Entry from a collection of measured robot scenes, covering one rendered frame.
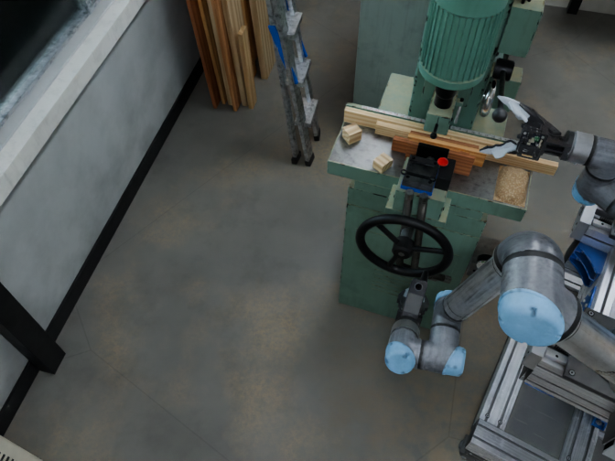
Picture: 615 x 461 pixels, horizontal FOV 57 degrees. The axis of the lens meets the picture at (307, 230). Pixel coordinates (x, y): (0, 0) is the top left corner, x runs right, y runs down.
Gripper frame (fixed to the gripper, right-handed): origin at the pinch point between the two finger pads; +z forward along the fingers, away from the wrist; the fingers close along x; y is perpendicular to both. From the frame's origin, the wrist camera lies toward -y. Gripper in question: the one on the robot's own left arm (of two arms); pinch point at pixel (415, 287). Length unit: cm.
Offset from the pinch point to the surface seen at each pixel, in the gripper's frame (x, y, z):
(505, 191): 17.1, -31.6, 12.3
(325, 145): -62, 7, 130
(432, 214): -1.2, -22.8, 3.2
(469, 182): 6.7, -30.7, 15.5
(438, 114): -7, -49, 13
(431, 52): -12, -66, 1
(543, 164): 26, -39, 23
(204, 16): -127, -48, 113
